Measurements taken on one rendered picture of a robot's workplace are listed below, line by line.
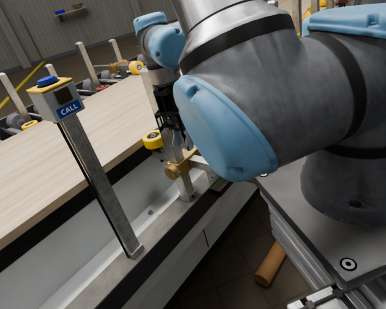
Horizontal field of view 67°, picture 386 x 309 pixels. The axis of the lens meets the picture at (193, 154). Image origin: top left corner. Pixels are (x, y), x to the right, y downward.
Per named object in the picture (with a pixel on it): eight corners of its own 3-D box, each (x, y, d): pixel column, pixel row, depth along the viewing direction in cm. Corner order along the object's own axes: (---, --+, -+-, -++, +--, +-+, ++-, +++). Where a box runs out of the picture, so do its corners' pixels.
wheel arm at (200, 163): (268, 181, 81) (266, 169, 79) (263, 189, 79) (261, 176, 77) (160, 154, 108) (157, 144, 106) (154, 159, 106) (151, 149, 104)
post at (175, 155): (196, 199, 102) (155, 64, 77) (190, 205, 100) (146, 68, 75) (189, 197, 104) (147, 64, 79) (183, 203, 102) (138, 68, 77)
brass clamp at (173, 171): (204, 159, 99) (201, 146, 96) (179, 182, 91) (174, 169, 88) (190, 156, 103) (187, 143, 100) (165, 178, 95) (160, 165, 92)
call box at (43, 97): (87, 111, 63) (71, 76, 59) (59, 127, 59) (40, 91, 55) (71, 109, 67) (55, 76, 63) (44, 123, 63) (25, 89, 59)
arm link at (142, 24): (134, 20, 59) (128, 19, 67) (150, 73, 65) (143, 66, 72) (170, 10, 61) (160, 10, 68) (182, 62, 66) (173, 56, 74)
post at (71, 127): (144, 249, 85) (78, 110, 62) (133, 261, 82) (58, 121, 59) (135, 243, 88) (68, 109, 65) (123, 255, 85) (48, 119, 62)
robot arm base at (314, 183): (460, 197, 35) (483, 124, 30) (350, 244, 33) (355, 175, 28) (363, 144, 48) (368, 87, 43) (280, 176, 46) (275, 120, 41)
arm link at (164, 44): (205, 15, 53) (187, 14, 62) (147, 33, 51) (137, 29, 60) (214, 58, 57) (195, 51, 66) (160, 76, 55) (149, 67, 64)
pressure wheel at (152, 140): (171, 152, 110) (163, 125, 104) (173, 163, 103) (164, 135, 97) (151, 159, 110) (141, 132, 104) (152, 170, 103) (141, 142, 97)
